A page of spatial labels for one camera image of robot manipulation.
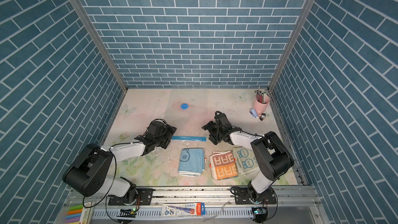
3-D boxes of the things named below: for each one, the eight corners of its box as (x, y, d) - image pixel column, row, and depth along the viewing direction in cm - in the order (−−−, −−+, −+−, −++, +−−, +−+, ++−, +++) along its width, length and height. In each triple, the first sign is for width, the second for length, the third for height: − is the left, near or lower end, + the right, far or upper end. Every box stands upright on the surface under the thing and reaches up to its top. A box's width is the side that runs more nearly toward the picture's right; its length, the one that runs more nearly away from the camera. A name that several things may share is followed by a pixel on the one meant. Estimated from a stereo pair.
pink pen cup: (250, 112, 109) (255, 96, 96) (251, 102, 115) (257, 87, 102) (263, 116, 107) (271, 100, 94) (265, 106, 113) (272, 90, 100)
